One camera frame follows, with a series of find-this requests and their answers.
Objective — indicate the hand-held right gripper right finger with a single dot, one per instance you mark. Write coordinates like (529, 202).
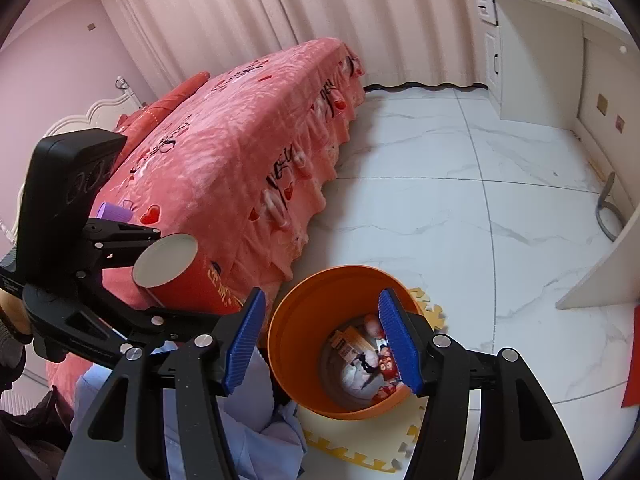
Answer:
(400, 345)

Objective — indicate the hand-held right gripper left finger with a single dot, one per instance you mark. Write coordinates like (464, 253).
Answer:
(245, 345)

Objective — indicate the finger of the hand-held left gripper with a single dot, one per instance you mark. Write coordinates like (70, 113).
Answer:
(120, 233)
(170, 321)

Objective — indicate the red paper cup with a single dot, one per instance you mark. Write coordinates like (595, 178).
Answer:
(210, 280)

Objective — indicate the orange bin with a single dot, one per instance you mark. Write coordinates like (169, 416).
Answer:
(300, 320)

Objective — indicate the person's left forearm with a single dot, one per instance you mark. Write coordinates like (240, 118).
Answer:
(10, 365)

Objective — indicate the person's left hand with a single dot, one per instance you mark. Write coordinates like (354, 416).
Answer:
(10, 312)

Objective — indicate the purple cup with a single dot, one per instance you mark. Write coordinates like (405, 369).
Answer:
(115, 212)

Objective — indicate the white carved headboard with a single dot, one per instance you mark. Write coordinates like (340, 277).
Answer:
(95, 112)

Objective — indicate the light blue clothing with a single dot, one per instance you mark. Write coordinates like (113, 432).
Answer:
(260, 440)

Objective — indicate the yellow white foam mat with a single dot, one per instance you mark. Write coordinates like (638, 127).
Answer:
(350, 456)

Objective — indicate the red folded quilt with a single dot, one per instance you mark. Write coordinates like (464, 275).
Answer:
(170, 97)

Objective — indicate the pink bed with headboard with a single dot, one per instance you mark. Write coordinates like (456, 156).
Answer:
(225, 135)

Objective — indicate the red paper sheet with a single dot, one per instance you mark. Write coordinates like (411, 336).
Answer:
(632, 360)

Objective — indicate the pale pleated curtain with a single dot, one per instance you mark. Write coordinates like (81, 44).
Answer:
(300, 5)

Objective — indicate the white desk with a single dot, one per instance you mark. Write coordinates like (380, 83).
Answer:
(540, 60)

